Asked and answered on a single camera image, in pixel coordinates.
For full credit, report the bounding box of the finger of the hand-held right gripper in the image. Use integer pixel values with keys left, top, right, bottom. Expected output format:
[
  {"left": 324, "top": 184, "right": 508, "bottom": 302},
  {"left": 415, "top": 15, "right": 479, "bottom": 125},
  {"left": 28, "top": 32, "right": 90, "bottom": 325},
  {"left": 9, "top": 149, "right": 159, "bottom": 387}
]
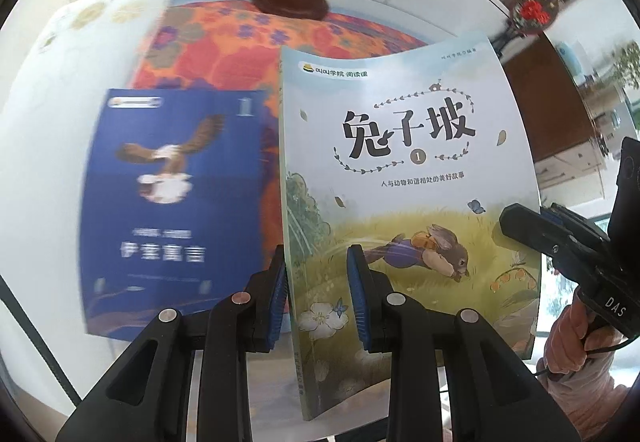
[
  {"left": 499, "top": 203, "right": 603, "bottom": 283},
  {"left": 547, "top": 203, "right": 609, "bottom": 244}
]

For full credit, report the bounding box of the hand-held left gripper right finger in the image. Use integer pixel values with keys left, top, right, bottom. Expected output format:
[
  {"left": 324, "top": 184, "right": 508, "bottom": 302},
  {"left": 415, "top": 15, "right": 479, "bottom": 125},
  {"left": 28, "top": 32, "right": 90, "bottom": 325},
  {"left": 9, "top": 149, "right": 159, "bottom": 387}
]
[{"left": 346, "top": 244, "right": 583, "bottom": 442}]

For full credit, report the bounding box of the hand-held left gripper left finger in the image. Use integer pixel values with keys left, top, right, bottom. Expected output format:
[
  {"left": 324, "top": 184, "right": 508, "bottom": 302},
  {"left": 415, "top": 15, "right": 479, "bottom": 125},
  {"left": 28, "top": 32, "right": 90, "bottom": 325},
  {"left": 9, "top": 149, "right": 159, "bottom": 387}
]
[{"left": 55, "top": 244, "right": 291, "bottom": 442}]

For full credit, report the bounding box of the white running rabbit book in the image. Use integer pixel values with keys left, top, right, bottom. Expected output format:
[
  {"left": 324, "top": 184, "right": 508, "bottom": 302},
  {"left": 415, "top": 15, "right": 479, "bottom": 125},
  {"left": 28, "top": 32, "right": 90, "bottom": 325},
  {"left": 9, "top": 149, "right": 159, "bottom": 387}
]
[{"left": 277, "top": 31, "right": 543, "bottom": 423}]

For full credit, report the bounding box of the person's right forearm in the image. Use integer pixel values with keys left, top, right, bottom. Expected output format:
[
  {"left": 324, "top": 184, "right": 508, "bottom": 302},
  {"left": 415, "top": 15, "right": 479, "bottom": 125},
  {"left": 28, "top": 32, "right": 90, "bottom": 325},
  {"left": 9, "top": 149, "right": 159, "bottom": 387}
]
[{"left": 537, "top": 337, "right": 640, "bottom": 442}]

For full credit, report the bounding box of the person's right hand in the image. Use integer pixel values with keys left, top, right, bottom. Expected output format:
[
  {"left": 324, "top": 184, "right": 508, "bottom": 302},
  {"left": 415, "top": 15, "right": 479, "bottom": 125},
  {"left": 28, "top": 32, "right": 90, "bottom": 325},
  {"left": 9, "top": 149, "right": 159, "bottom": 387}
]
[{"left": 537, "top": 292, "right": 621, "bottom": 378}]

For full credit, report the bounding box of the brown wooden cabinet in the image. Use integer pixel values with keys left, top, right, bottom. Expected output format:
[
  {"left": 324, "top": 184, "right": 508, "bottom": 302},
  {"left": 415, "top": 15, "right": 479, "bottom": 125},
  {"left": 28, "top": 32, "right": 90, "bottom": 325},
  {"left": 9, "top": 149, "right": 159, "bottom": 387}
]
[{"left": 500, "top": 29, "right": 626, "bottom": 223}]

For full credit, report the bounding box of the blue eagle book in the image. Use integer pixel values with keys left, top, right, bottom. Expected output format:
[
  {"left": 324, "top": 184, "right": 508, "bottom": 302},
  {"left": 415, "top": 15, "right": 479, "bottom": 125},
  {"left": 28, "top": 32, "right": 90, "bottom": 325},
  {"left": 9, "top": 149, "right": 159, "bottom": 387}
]
[{"left": 79, "top": 88, "right": 273, "bottom": 343}]

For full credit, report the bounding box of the potted plant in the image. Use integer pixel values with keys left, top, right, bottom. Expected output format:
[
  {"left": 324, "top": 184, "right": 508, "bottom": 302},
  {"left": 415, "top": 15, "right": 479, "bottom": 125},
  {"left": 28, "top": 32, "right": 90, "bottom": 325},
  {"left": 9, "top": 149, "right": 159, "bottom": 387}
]
[{"left": 612, "top": 39, "right": 640, "bottom": 93}]

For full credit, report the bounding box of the light blue box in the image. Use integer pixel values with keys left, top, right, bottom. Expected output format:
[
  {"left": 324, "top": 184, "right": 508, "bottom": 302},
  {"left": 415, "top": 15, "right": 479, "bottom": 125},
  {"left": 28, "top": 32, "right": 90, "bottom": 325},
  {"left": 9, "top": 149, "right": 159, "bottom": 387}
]
[{"left": 555, "top": 39, "right": 583, "bottom": 68}]

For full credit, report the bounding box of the round embroidered fan on stand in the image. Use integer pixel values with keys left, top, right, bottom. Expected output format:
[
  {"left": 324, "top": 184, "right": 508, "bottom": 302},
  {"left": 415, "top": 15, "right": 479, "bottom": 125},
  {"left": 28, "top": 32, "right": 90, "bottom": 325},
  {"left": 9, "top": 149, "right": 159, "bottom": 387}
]
[{"left": 490, "top": 0, "right": 561, "bottom": 55}]

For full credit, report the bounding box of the floral orange quilted mat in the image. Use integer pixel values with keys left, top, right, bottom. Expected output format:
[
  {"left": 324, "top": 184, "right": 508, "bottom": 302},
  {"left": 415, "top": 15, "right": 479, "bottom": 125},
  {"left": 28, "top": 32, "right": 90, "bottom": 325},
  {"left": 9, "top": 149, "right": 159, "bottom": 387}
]
[{"left": 127, "top": 0, "right": 431, "bottom": 248}]

